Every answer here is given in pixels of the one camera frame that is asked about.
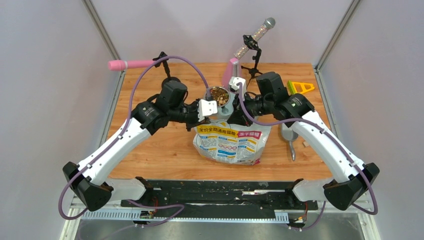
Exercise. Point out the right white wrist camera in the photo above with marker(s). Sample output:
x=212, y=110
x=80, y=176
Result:
x=237, y=84

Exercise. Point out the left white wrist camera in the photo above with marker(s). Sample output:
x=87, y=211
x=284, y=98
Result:
x=206, y=108

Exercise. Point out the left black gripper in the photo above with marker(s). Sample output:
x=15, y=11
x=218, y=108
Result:
x=195, y=121

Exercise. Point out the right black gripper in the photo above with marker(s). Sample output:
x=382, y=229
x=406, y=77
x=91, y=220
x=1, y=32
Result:
x=239, y=115

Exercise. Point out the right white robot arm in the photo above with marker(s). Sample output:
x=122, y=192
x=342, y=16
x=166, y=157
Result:
x=351, y=181

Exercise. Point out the pet food bag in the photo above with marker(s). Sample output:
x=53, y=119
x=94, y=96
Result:
x=231, y=144

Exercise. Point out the yellow green triangle toy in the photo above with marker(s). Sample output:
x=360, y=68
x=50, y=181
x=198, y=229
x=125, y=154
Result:
x=299, y=87

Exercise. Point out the metal food scoop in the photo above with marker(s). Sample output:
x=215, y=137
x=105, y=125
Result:
x=289, y=136

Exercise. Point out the pink metronome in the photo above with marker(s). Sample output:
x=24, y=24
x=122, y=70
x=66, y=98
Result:
x=233, y=69

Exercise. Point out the grey double pet bowl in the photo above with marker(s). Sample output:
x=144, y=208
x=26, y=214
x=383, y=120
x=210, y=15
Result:
x=225, y=100

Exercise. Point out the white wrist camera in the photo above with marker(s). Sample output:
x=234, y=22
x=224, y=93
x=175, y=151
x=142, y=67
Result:
x=206, y=108
x=237, y=84

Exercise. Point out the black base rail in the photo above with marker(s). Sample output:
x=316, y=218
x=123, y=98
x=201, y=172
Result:
x=212, y=202

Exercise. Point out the pink microphone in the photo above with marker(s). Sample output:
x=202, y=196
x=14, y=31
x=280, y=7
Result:
x=121, y=65

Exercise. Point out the black tripod mic stand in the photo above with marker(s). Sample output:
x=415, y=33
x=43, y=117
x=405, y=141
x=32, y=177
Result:
x=253, y=56

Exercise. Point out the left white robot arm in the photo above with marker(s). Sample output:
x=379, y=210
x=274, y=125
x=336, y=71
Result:
x=89, y=179

